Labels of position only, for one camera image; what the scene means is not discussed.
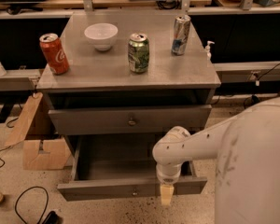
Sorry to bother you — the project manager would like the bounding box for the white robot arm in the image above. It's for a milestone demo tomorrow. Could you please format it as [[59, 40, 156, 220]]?
[[152, 97, 280, 224]]

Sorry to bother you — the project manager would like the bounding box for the green soda can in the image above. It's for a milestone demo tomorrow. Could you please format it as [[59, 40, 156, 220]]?
[[128, 33, 149, 74]]

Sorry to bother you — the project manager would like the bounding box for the silver blue energy can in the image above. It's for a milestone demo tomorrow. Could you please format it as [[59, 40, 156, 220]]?
[[172, 15, 190, 55]]

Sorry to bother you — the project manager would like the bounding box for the black floor cable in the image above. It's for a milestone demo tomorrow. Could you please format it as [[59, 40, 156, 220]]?
[[14, 186, 49, 224]]

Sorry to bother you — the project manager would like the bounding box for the red cola can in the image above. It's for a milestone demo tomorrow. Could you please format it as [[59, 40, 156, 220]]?
[[39, 33, 69, 75]]

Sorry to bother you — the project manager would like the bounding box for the cardboard box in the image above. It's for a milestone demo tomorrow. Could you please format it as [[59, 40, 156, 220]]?
[[5, 92, 73, 171]]

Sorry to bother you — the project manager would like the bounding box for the grey drawer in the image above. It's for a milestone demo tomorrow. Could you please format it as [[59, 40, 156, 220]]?
[[49, 105, 212, 135], [57, 134, 208, 202]]

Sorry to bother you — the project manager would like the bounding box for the grey top drawer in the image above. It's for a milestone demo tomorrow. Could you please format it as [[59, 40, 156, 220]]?
[[49, 105, 212, 135]]

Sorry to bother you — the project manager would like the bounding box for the white bowl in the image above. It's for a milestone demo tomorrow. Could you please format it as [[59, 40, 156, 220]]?
[[84, 23, 119, 51]]

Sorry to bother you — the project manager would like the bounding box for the grey drawer cabinet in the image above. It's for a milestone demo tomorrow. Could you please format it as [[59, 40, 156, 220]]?
[[36, 13, 222, 185]]

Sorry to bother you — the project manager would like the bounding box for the white pump bottle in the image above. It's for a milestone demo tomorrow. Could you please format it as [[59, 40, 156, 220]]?
[[205, 41, 215, 61]]

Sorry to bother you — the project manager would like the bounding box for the black power adapter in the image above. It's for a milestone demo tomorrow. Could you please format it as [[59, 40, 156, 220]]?
[[42, 211, 60, 224]]

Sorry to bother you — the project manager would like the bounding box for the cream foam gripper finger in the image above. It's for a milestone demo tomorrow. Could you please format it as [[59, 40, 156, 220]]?
[[160, 184, 175, 205]]

